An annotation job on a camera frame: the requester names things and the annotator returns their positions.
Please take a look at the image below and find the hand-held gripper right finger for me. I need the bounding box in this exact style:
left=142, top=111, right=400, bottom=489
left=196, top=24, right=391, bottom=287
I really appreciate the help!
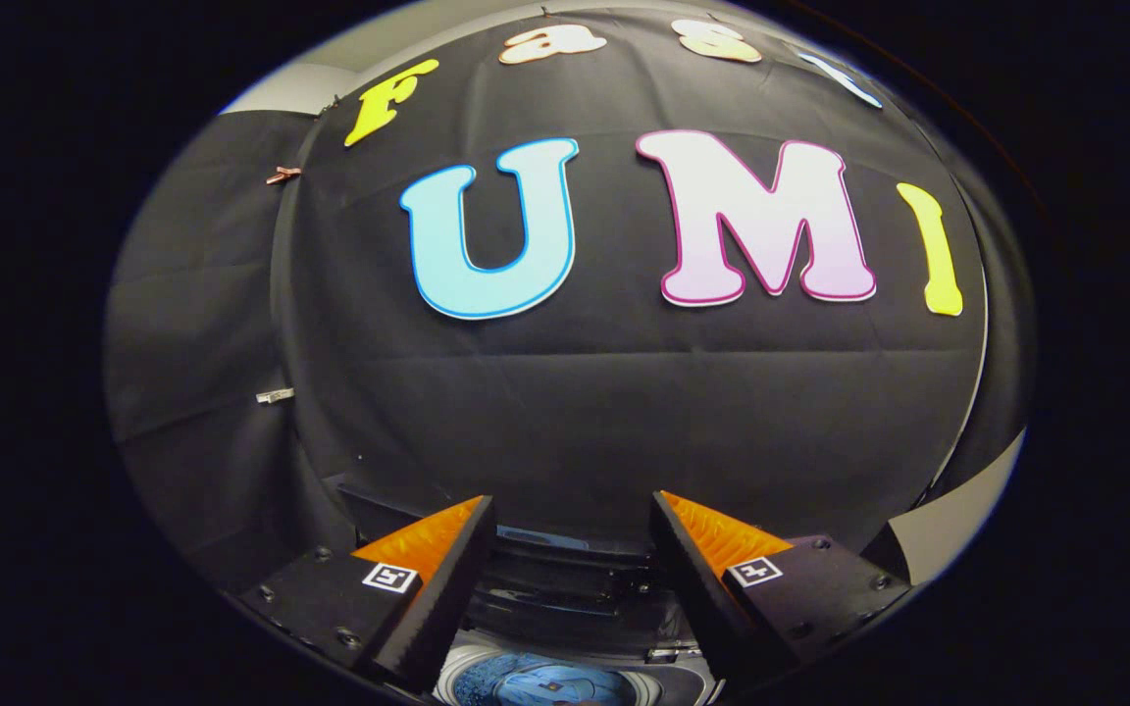
left=651, top=491, right=911, bottom=682

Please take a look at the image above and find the light blue polo shirt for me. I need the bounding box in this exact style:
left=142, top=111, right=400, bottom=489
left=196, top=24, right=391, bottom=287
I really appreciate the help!
left=457, top=652, right=640, bottom=706

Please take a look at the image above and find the grey appliance cabinet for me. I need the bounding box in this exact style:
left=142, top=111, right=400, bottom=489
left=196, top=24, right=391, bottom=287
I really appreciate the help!
left=887, top=429, right=1027, bottom=587

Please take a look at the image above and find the thin grey cable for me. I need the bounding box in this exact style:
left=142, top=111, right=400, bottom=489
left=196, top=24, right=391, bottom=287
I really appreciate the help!
left=923, top=260, right=991, bottom=491

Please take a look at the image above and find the black backdrop cloth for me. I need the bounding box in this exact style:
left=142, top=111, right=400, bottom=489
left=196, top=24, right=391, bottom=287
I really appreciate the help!
left=104, top=5, right=1037, bottom=589

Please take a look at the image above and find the small grey washing machine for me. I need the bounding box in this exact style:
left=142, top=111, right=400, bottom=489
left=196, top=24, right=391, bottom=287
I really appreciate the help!
left=334, top=479, right=728, bottom=706

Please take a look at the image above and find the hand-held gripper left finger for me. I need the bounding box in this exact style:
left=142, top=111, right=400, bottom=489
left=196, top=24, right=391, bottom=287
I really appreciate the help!
left=236, top=496, right=497, bottom=693

